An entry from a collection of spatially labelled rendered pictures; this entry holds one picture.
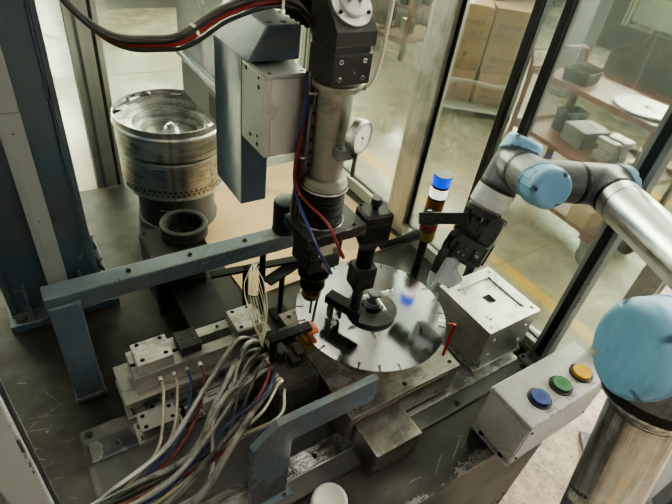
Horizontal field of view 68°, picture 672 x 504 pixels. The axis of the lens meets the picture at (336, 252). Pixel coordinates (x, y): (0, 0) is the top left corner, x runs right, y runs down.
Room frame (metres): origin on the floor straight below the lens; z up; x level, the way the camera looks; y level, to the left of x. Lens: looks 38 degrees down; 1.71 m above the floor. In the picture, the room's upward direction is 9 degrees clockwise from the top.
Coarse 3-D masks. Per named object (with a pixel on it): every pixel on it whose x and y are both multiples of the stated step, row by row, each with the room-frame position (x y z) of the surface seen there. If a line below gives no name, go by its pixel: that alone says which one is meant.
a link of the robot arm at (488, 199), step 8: (480, 184) 0.87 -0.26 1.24; (472, 192) 0.88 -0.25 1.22; (480, 192) 0.86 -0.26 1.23; (488, 192) 0.85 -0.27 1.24; (496, 192) 0.85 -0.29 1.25; (472, 200) 0.87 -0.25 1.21; (480, 200) 0.85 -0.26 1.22; (488, 200) 0.84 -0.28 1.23; (496, 200) 0.84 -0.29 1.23; (504, 200) 0.84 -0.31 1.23; (488, 208) 0.84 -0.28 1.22; (496, 208) 0.84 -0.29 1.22; (504, 208) 0.84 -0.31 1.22
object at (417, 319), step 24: (336, 288) 0.83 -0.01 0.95; (384, 288) 0.86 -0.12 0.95; (408, 288) 0.87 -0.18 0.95; (312, 312) 0.74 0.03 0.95; (408, 312) 0.79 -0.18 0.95; (432, 312) 0.80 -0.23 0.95; (312, 336) 0.68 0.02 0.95; (336, 336) 0.69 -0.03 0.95; (360, 336) 0.70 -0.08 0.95; (384, 336) 0.71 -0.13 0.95; (408, 336) 0.72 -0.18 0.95; (432, 336) 0.73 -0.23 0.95; (336, 360) 0.63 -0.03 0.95; (360, 360) 0.64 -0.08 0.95; (384, 360) 0.65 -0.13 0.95; (408, 360) 0.65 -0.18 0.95
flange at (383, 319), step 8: (384, 296) 0.82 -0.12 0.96; (368, 304) 0.77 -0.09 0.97; (384, 304) 0.79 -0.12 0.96; (392, 304) 0.80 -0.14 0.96; (368, 312) 0.76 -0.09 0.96; (376, 312) 0.76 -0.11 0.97; (384, 312) 0.77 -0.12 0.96; (392, 312) 0.77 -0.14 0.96; (360, 320) 0.73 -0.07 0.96; (368, 320) 0.74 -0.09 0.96; (376, 320) 0.74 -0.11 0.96; (384, 320) 0.74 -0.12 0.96; (392, 320) 0.75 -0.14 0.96; (376, 328) 0.73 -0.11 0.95
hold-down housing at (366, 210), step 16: (368, 208) 0.71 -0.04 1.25; (384, 208) 0.72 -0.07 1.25; (368, 224) 0.68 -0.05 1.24; (384, 224) 0.70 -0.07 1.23; (368, 240) 0.69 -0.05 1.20; (384, 240) 0.70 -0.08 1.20; (368, 256) 0.70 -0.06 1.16; (352, 272) 0.70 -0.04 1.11; (368, 272) 0.70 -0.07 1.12; (352, 288) 0.69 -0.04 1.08; (368, 288) 0.70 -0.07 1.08
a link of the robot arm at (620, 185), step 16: (592, 176) 0.79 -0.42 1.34; (608, 176) 0.79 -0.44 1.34; (624, 176) 0.79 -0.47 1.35; (592, 192) 0.78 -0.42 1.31; (608, 192) 0.76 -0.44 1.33; (624, 192) 0.74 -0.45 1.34; (640, 192) 0.73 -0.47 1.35; (608, 208) 0.73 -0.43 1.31; (624, 208) 0.71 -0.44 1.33; (640, 208) 0.69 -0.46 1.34; (656, 208) 0.69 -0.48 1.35; (608, 224) 0.73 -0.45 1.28; (624, 224) 0.69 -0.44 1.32; (640, 224) 0.66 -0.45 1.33; (656, 224) 0.65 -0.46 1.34; (624, 240) 0.68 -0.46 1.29; (640, 240) 0.64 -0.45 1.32; (656, 240) 0.62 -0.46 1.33; (640, 256) 0.64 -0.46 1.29; (656, 256) 0.60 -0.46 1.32; (656, 272) 0.60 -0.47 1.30
